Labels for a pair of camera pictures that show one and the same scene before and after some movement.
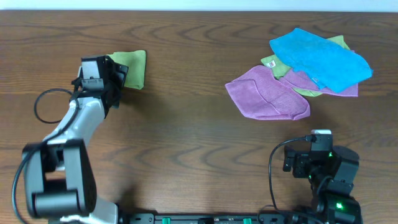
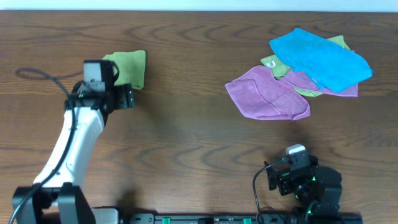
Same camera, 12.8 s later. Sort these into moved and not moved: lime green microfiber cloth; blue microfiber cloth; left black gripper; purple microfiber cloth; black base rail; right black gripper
Moved: right black gripper; left black gripper
Not moved: black base rail; blue microfiber cloth; purple microfiber cloth; lime green microfiber cloth
